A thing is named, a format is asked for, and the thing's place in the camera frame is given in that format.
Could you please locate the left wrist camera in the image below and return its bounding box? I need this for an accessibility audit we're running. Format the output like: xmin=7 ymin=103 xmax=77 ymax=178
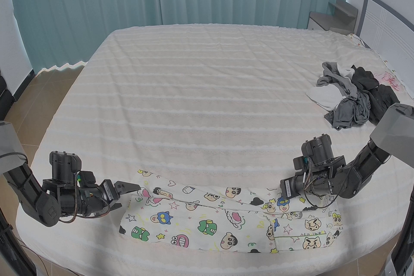
xmin=79 ymin=171 xmax=97 ymax=188

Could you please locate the pale pink printed garment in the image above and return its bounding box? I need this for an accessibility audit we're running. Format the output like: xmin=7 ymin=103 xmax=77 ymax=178
xmin=373 ymin=72 xmax=406 ymax=91

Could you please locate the bed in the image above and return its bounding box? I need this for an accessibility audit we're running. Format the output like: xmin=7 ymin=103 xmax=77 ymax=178
xmin=14 ymin=0 xmax=414 ymax=276

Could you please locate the pile of clothes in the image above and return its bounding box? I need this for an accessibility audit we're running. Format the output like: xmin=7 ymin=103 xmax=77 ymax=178
xmin=306 ymin=61 xmax=393 ymax=130

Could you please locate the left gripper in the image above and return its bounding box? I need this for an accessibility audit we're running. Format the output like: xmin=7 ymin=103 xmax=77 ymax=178
xmin=62 ymin=179 xmax=142 ymax=218

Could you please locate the white printed pyjama top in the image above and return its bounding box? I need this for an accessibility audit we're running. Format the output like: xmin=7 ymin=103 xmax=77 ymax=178
xmin=119 ymin=169 xmax=345 ymax=254

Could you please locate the black padded chair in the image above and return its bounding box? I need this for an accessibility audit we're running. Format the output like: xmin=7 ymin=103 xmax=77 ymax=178
xmin=0 ymin=69 xmax=15 ymax=113

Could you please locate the grey bedside table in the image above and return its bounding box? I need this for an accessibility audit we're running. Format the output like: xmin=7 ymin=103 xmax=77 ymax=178
xmin=309 ymin=0 xmax=359 ymax=35

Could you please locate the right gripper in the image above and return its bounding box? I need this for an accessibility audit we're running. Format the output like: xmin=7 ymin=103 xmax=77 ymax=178
xmin=280 ymin=174 xmax=328 ymax=200

